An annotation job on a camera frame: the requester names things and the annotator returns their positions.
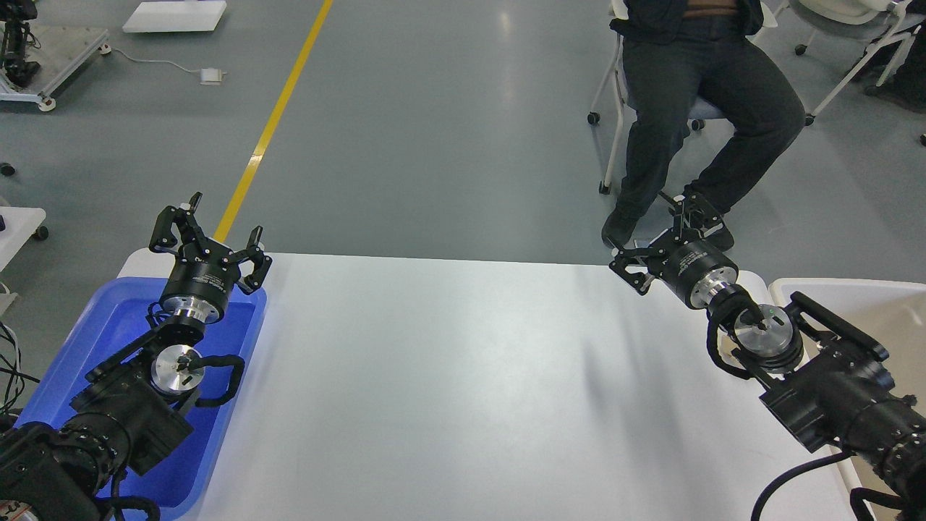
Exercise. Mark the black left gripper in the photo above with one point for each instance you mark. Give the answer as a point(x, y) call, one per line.
point(200, 285)

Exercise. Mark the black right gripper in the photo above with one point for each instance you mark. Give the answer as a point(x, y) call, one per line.
point(694, 271)

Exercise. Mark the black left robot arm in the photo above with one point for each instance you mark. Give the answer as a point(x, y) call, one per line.
point(133, 413)

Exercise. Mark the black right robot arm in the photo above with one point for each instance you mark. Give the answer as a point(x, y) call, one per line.
point(740, 329)

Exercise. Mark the white rolling chair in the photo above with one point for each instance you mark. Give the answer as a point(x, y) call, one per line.
point(614, 79)

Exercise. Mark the seated person in black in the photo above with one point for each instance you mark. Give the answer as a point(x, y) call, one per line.
point(674, 53)

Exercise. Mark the white side table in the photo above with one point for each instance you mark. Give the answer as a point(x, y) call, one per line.
point(19, 225)

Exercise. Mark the white flat board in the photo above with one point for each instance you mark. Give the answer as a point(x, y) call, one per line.
point(175, 17)

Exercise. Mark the blue plastic bin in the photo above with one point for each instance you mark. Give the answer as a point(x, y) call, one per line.
point(117, 314)

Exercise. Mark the beige plastic bin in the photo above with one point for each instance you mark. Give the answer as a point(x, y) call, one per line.
point(830, 387)

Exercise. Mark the metal equipment cart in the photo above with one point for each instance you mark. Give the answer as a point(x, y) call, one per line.
point(38, 59)

